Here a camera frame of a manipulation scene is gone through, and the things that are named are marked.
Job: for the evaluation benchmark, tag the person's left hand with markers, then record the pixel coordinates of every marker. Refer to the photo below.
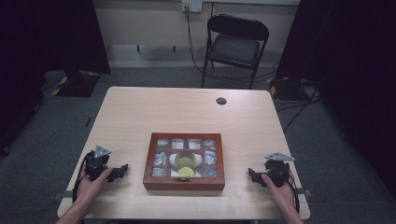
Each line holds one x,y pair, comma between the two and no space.
90,186

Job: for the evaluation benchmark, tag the person's right hand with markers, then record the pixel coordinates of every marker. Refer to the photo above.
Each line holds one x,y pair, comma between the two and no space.
280,194

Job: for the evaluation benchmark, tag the group of small sachets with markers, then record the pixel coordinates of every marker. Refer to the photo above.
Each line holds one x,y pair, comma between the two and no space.
160,158

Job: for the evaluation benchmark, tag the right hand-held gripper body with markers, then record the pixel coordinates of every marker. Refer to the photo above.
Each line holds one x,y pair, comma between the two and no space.
277,171

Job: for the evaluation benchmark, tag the wooden box with glass lid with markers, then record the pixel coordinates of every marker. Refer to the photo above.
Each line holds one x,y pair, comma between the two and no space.
183,184

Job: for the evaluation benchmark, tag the metal table bracket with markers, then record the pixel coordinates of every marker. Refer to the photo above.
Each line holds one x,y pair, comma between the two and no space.
63,194
304,192

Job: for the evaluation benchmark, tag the yellow-lidded coffee capsule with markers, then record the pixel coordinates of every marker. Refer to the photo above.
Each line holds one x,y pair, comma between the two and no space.
186,172
185,159

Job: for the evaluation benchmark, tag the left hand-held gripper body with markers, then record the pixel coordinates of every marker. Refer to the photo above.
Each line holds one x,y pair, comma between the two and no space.
95,163

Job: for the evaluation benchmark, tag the dark curtain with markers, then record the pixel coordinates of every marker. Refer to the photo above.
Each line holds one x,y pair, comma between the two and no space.
351,62
37,62

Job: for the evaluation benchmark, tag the grey table grommet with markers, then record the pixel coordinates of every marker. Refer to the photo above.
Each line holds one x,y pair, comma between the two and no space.
221,101

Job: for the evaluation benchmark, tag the black folding chair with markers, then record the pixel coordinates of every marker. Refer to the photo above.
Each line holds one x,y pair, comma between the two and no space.
235,46

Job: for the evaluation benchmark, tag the black stand base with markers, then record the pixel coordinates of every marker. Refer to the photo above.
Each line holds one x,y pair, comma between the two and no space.
285,88
77,83

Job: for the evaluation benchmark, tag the white wall socket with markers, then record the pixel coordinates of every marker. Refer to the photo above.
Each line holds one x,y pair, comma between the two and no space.
192,5

